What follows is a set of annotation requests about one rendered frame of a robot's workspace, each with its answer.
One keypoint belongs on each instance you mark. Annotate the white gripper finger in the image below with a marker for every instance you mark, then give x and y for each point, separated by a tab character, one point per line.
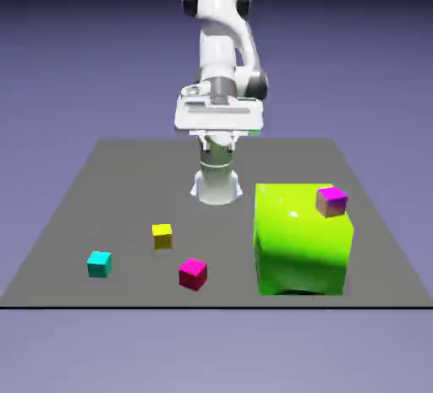
232	142
205	142

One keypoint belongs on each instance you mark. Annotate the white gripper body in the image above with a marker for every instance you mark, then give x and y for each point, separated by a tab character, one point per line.
218	116

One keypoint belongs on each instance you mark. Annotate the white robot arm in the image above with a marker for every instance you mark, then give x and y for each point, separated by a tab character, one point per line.
216	28

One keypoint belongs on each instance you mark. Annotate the small yellow cube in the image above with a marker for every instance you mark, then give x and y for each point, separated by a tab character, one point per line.
162	235

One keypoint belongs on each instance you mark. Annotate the small purple cube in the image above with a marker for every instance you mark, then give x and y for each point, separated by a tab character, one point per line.
332	201

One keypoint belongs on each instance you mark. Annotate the small magenta cube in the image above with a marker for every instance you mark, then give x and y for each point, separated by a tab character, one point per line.
192	274

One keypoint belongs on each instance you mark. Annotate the small cyan cube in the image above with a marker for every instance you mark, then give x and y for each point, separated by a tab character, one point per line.
99	264

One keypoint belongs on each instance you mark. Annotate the large green box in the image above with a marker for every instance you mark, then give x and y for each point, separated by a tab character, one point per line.
301	244

